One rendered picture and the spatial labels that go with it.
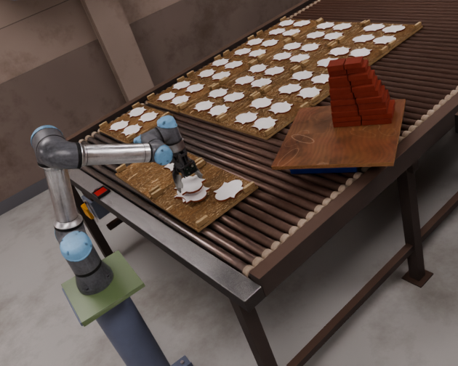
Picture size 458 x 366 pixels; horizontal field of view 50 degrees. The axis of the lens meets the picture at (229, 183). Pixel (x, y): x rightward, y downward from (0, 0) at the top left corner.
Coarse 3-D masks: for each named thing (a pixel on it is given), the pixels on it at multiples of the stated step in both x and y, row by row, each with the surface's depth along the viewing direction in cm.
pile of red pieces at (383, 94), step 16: (336, 64) 207; (352, 64) 203; (368, 64) 209; (336, 80) 209; (352, 80) 207; (368, 80) 205; (336, 96) 213; (352, 96) 210; (368, 96) 208; (384, 96) 210; (336, 112) 216; (352, 112) 213; (368, 112) 210; (384, 112) 207
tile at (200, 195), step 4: (204, 188) 225; (208, 188) 224; (196, 192) 224; (200, 192) 223; (204, 192) 222; (180, 196) 225; (184, 196) 224; (188, 196) 223; (192, 196) 222; (196, 196) 221; (200, 196) 220; (204, 196) 220; (188, 200) 220; (192, 200) 220; (196, 200) 219; (200, 200) 219
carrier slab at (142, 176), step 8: (128, 168) 269; (136, 168) 266; (144, 168) 264; (152, 168) 261; (160, 168) 258; (120, 176) 264; (128, 176) 262; (136, 176) 259; (144, 176) 256; (152, 176) 254; (160, 176) 252; (168, 176) 249; (136, 184) 252; (144, 184) 250; (152, 184) 247; (160, 184) 245; (168, 184) 243; (144, 192) 243
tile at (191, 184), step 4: (188, 176) 229; (192, 176) 228; (196, 176) 227; (184, 180) 227; (188, 180) 226; (192, 180) 225; (196, 180) 224; (200, 180) 223; (204, 180) 223; (184, 184) 224; (188, 184) 223; (192, 184) 222; (196, 184) 221; (200, 184) 220; (176, 188) 223; (184, 188) 221; (188, 188) 220; (192, 188) 219; (196, 188) 218; (200, 188) 218; (184, 192) 219; (188, 192) 219; (192, 192) 218
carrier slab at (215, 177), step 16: (208, 176) 238; (224, 176) 234; (176, 192) 235; (208, 192) 227; (240, 192) 219; (176, 208) 224; (192, 208) 220; (208, 208) 216; (224, 208) 213; (192, 224) 210; (208, 224) 209
